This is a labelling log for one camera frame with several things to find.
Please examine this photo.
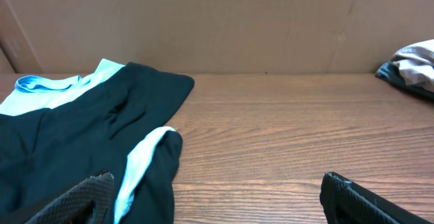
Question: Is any dark folded garment under beige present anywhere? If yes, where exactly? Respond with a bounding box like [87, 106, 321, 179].
[375, 62, 433, 102]

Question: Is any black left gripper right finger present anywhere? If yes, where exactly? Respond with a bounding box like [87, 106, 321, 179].
[319, 172, 430, 224]

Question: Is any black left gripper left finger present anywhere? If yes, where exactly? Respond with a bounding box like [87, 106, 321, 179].
[25, 170, 115, 224]

